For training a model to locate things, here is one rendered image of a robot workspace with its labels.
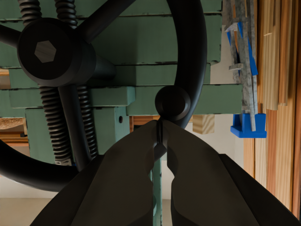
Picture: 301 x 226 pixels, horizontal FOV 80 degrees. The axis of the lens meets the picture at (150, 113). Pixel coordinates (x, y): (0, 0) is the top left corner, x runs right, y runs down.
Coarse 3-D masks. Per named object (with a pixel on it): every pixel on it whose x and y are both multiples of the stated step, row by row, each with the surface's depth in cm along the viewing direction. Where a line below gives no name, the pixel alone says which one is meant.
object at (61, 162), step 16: (32, 0) 23; (64, 0) 22; (32, 16) 23; (64, 16) 23; (48, 96) 25; (80, 96) 25; (48, 112) 25; (48, 128) 26; (64, 128) 27; (64, 144) 27; (64, 160) 27
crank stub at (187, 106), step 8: (168, 88) 12; (176, 88) 12; (160, 96) 12; (168, 96) 12; (176, 96) 12; (184, 96) 12; (160, 104) 12; (168, 104) 12; (176, 104) 12; (184, 104) 12; (160, 112) 12; (168, 112) 12; (176, 112) 12; (184, 112) 12
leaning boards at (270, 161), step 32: (256, 0) 149; (288, 0) 122; (256, 32) 152; (288, 32) 128; (256, 64) 156; (288, 64) 131; (288, 96) 138; (288, 128) 141; (256, 160) 202; (288, 160) 144; (288, 192) 147
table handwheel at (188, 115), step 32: (128, 0) 17; (192, 0) 16; (0, 32) 17; (32, 32) 15; (64, 32) 15; (96, 32) 17; (192, 32) 16; (32, 64) 16; (64, 64) 16; (96, 64) 24; (192, 64) 16; (64, 96) 18; (192, 96) 17; (0, 160) 19; (32, 160) 20
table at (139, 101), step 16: (0, 96) 37; (16, 96) 27; (32, 96) 27; (96, 96) 27; (112, 96) 27; (128, 96) 27; (144, 96) 36; (208, 96) 35; (224, 96) 35; (240, 96) 35; (0, 112) 37; (16, 112) 37; (128, 112) 36; (144, 112) 36; (208, 112) 36; (224, 112) 36; (240, 112) 36
